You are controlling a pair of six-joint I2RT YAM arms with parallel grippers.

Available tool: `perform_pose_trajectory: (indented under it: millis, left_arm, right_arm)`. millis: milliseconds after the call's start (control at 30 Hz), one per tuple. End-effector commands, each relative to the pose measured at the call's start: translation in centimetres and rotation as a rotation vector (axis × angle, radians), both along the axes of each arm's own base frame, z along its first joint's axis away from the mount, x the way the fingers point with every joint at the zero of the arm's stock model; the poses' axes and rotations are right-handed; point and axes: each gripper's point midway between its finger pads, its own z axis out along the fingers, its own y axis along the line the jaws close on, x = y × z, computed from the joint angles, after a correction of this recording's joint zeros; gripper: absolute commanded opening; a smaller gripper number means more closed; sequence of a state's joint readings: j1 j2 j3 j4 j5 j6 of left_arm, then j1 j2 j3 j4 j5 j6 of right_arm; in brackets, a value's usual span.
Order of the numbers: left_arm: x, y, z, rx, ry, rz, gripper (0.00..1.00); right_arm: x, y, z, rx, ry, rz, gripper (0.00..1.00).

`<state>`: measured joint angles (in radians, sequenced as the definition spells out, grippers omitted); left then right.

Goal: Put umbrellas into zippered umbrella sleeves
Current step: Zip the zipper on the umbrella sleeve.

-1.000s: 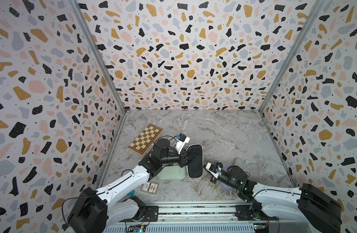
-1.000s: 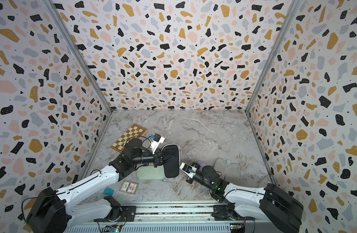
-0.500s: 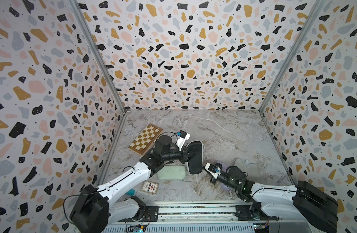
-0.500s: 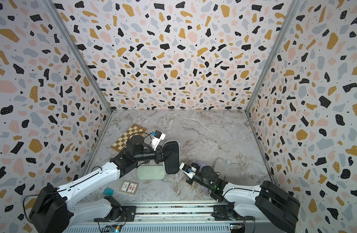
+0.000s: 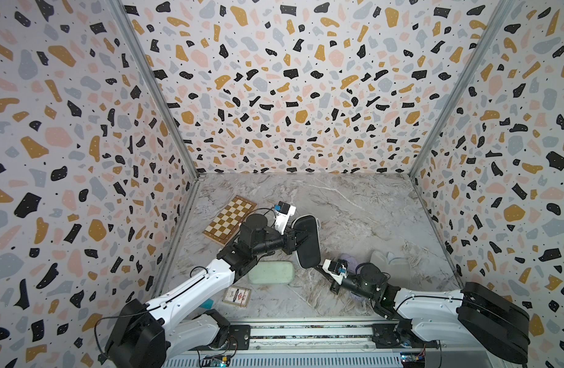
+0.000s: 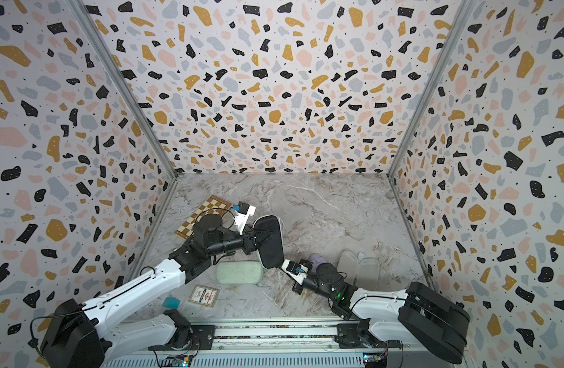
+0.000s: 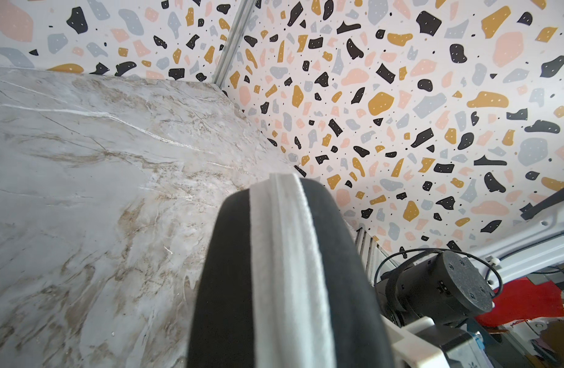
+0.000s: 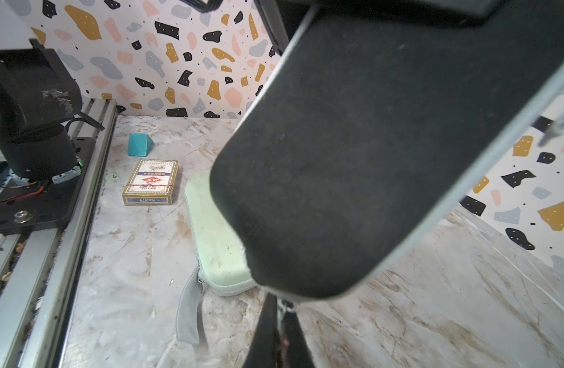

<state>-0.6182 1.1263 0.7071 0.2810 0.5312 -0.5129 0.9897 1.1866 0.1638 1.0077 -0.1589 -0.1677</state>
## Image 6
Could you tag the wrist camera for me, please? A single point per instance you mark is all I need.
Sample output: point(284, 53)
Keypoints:
point(242, 212)
point(295, 270)

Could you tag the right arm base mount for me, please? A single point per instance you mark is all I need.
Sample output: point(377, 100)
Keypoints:
point(358, 335)

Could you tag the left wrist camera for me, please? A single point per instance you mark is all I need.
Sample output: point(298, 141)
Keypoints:
point(242, 212)

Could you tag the wooden chessboard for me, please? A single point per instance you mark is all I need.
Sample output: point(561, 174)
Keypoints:
point(212, 205)

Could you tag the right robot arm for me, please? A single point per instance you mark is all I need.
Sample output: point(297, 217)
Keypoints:
point(415, 315)

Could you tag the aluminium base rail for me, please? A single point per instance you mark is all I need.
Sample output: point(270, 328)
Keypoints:
point(306, 342)

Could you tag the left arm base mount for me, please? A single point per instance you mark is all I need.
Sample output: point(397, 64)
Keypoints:
point(198, 337)

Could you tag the small teal block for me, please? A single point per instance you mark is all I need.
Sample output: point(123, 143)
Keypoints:
point(171, 303)

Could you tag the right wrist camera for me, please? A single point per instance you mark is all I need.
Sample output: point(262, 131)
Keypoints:
point(295, 270)

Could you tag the mint green zippered sleeve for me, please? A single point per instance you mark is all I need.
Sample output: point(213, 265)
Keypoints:
point(239, 273)

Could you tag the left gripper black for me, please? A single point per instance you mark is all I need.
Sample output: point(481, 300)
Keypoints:
point(249, 241)

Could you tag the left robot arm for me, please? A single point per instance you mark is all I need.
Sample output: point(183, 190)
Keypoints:
point(94, 332)

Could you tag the lilac folded umbrella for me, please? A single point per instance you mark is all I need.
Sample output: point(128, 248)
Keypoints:
point(317, 260)

